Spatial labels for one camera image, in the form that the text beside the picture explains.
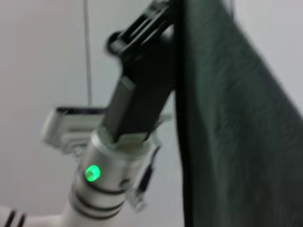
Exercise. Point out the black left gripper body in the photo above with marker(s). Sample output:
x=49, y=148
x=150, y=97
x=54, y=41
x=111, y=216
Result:
x=142, y=94

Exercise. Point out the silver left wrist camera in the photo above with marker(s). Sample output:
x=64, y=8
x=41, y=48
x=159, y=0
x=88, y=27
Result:
x=66, y=127

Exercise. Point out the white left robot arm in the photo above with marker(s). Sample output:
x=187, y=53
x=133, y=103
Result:
x=101, y=189

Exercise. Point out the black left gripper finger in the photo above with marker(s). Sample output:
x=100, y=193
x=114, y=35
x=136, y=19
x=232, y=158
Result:
x=118, y=40
x=151, y=33

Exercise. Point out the green yellow black-edged towel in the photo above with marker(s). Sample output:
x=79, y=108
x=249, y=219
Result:
x=225, y=118

